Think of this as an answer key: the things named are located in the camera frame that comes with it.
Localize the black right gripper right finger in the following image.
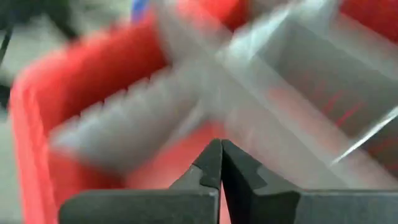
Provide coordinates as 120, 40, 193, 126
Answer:
221, 139, 398, 224

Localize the large red plastic bin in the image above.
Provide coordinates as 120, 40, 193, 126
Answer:
9, 0, 398, 224

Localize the long grey slotted divider panel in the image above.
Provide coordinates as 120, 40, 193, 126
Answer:
155, 0, 398, 190

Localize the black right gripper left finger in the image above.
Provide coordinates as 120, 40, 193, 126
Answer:
58, 139, 223, 224

